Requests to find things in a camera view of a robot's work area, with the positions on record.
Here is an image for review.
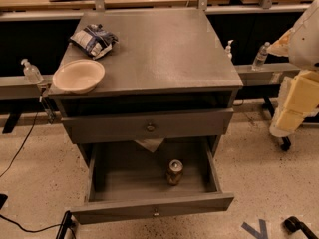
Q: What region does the grey drawer cabinet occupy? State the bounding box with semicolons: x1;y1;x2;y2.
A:
50;9;242;160

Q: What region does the orange soda can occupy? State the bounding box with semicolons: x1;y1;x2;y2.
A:
166;159;183;186

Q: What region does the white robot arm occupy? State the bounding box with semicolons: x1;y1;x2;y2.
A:
268;0;319;137

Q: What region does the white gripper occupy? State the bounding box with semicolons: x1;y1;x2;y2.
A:
267;29;319;135

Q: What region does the black table leg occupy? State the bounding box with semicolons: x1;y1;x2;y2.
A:
263;96;291;151

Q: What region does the blue white chip bag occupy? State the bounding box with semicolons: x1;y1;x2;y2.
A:
69;24;119;60

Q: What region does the white paper bowl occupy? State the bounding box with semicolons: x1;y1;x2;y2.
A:
53;59;106;94

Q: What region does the left clear sanitizer bottle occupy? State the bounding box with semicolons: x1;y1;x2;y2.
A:
21;59;44;84

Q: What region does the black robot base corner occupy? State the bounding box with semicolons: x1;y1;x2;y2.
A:
0;193;8;210

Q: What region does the black floor cable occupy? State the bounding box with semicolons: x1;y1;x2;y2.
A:
0;112;78;239

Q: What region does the black caster wheel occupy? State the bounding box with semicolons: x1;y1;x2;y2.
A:
284;216;319;239

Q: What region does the clear water bottle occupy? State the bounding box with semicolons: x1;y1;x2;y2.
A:
252;42;270;71

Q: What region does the small white pump bottle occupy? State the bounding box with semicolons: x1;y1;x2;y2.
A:
225;40;233;60

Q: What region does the grey top drawer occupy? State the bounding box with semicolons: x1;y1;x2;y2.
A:
62;108;233;144

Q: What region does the white paper napkin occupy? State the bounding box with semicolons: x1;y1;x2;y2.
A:
136;138;163;153

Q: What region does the grey open middle drawer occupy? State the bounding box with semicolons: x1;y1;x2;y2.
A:
71;137;233;224

